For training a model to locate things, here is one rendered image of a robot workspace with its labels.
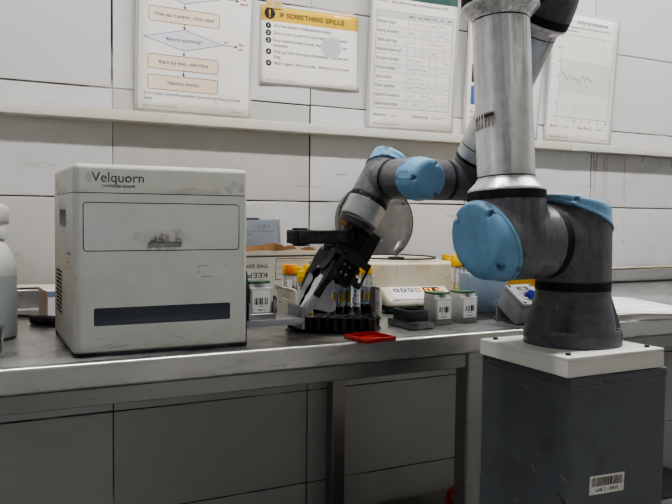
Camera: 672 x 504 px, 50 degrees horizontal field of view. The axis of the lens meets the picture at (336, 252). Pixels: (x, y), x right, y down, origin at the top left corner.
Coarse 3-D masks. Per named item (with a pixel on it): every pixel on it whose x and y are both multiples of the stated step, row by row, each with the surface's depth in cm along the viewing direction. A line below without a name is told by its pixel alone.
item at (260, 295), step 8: (248, 288) 127; (256, 288) 127; (264, 288) 128; (248, 296) 127; (256, 296) 127; (264, 296) 128; (256, 304) 127; (264, 304) 128; (256, 312) 127; (264, 312) 128
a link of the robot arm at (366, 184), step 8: (376, 152) 138; (384, 152) 137; (392, 152) 137; (400, 152) 137; (368, 160) 139; (376, 160) 137; (384, 160) 135; (368, 168) 137; (376, 168) 135; (360, 176) 138; (368, 176) 136; (376, 176) 134; (360, 184) 136; (368, 184) 136; (376, 184) 134; (352, 192) 137; (360, 192) 136; (368, 192) 135; (376, 192) 135; (376, 200) 135; (384, 200) 136; (384, 208) 137
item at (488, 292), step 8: (464, 272) 162; (464, 280) 161; (472, 280) 159; (480, 280) 160; (488, 280) 161; (464, 288) 161; (472, 288) 159; (480, 288) 160; (488, 288) 161; (496, 288) 162; (504, 288) 162; (480, 296) 160; (488, 296) 161; (496, 296) 162; (480, 304) 160; (488, 304) 161; (496, 304) 162; (480, 312) 160; (488, 312) 161
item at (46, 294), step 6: (42, 288) 156; (48, 288) 156; (54, 288) 156; (42, 294) 155; (48, 294) 149; (54, 294) 150; (42, 300) 155; (48, 300) 149; (54, 300) 150; (42, 306) 155; (48, 306) 149; (54, 306) 150; (42, 312) 155; (48, 312) 149; (54, 312) 150
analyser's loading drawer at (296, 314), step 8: (248, 304) 126; (272, 304) 128; (288, 304) 135; (296, 304) 134; (248, 312) 126; (272, 312) 128; (288, 312) 136; (296, 312) 132; (304, 312) 130; (248, 320) 126; (256, 320) 127; (264, 320) 127; (272, 320) 127; (280, 320) 128; (288, 320) 129; (296, 320) 130; (304, 320) 130; (304, 328) 130
